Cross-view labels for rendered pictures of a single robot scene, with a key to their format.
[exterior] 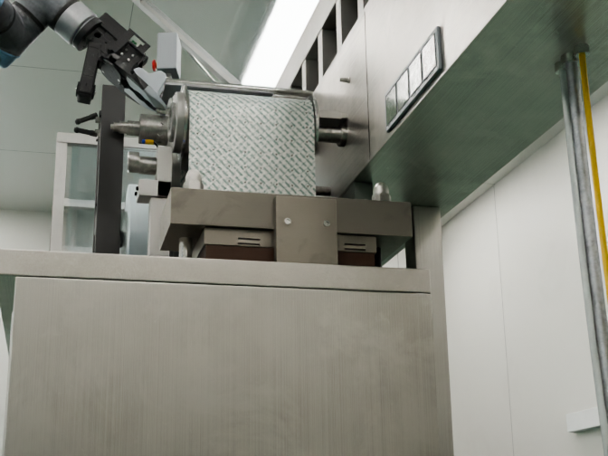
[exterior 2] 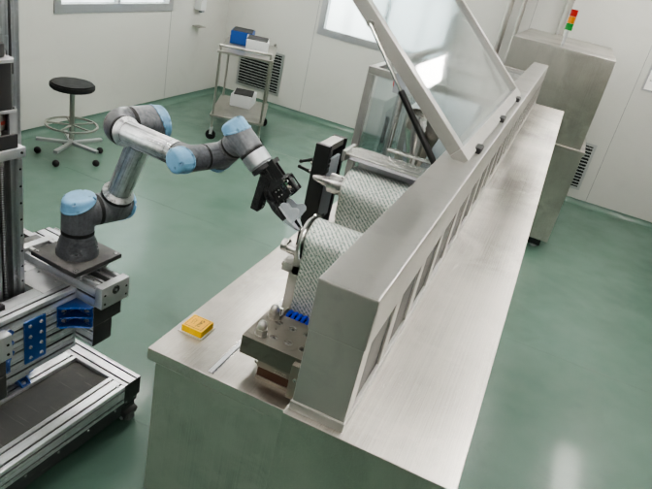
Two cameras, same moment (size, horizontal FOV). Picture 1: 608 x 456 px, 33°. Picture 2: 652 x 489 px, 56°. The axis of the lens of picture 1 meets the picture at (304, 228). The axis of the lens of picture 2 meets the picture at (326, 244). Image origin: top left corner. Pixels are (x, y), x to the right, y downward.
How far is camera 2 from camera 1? 1.72 m
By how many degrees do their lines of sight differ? 53
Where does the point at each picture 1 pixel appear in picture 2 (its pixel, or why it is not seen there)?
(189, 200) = (250, 344)
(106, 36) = (271, 175)
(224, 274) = (247, 401)
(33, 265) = (163, 361)
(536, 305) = not seen: outside the picture
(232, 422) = (240, 461)
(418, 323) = not seen: hidden behind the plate
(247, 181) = not seen: hidden behind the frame
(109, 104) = (318, 157)
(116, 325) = (195, 401)
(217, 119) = (318, 256)
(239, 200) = (276, 354)
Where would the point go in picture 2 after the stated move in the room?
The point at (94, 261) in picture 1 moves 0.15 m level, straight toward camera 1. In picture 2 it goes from (188, 371) to (153, 400)
